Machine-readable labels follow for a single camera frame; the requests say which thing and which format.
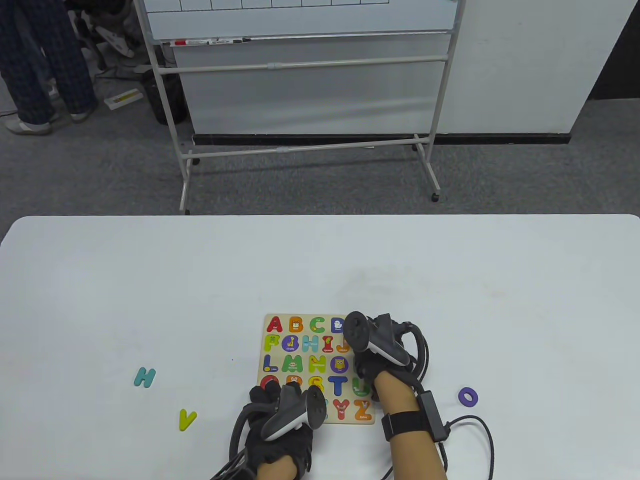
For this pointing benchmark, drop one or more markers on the grey black hand controller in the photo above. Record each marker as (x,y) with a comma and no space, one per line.
(290,417)
(380,342)

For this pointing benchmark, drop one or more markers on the person's left hand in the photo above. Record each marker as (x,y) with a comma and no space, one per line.
(285,450)

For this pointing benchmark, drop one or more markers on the red marker pen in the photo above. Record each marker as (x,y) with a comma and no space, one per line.
(187,43)

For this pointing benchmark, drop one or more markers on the purple O-shaped letter block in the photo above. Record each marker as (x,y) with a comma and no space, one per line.
(462,397)

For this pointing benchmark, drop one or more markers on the black bin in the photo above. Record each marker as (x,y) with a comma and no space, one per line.
(172,100)

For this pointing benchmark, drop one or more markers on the yellow white box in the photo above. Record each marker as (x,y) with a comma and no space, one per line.
(123,99)

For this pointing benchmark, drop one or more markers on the office chair base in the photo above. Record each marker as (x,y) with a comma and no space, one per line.
(112,37)

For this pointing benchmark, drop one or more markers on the whiteboard on metal stand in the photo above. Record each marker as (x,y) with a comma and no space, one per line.
(300,20)

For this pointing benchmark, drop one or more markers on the grey black right hand controller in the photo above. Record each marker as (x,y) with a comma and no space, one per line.
(380,342)

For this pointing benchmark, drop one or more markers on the person's right hand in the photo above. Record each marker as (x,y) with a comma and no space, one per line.
(365,369)

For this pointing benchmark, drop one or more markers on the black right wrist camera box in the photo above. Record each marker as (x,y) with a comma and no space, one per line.
(432,415)

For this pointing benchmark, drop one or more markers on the yellow-green V-shaped letter block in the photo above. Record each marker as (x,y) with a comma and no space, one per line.
(186,422)

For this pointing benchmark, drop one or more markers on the grey black left hand controller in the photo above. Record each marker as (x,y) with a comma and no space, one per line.
(290,417)

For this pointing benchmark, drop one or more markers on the teal H-shaped letter block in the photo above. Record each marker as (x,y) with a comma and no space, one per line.
(144,377)

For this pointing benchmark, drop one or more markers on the wooden alphabet puzzle board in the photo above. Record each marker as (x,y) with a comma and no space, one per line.
(300,350)

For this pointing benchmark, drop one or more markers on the person's left forearm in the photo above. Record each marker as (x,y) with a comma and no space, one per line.
(277,471)

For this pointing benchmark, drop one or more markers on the black marker pen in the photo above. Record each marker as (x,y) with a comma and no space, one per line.
(230,40)

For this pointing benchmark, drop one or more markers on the dark blue T-shaped letter block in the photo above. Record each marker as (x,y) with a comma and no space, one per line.
(338,386)

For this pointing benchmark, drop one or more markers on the person's right forearm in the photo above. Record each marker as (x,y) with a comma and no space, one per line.
(415,460)

